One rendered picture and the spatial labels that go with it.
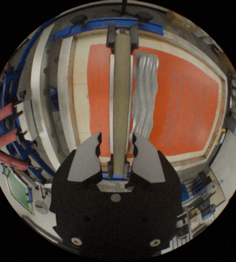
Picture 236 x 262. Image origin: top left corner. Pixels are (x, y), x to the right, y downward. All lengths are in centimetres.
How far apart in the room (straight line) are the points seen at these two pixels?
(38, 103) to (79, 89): 13
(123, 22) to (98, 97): 26
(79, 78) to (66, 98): 7
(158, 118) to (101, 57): 26
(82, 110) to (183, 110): 35
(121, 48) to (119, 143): 20
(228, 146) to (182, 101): 360
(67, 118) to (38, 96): 12
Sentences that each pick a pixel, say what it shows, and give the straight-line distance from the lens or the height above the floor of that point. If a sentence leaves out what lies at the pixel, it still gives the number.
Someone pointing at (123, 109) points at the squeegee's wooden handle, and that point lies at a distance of 18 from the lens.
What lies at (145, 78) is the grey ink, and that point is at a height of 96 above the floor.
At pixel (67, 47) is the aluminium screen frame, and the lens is 32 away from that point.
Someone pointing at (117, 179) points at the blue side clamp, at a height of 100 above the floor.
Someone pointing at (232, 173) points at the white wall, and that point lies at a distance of 394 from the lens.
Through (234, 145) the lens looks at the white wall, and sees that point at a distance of 378.
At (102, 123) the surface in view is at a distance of 30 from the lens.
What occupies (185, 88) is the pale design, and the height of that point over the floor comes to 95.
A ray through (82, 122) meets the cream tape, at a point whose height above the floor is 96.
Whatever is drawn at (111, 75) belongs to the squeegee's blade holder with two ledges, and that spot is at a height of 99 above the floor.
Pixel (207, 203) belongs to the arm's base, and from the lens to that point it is 102.
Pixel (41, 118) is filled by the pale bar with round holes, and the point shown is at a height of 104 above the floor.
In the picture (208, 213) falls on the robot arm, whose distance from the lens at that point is 104.
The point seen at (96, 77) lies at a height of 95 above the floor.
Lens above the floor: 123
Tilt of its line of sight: 63 degrees down
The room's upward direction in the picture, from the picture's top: 180 degrees clockwise
